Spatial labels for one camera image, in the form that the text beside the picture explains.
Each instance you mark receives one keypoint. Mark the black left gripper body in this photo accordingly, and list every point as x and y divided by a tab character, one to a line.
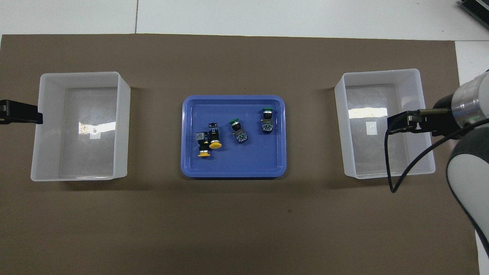
4	112

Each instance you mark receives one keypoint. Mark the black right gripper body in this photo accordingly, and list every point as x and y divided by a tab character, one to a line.
443	122

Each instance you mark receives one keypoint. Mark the green push button switch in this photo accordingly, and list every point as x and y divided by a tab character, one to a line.
267	126
240	136

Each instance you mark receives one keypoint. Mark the yellow push button switch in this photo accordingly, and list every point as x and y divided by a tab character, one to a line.
204	153
214	137

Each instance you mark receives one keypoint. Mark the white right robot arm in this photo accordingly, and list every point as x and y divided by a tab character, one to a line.
470	175

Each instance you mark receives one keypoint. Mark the white paper label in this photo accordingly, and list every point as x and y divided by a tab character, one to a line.
94	134
371	128

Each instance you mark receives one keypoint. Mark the translucent white plastic box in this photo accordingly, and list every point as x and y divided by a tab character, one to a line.
76	152
366	160

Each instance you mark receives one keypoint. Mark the grey ribbed device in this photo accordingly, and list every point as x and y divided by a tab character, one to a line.
477	9

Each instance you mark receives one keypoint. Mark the blue plastic tray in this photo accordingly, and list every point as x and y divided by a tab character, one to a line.
248	160

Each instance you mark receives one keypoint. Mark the brown table mat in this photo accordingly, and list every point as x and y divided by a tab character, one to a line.
244	221

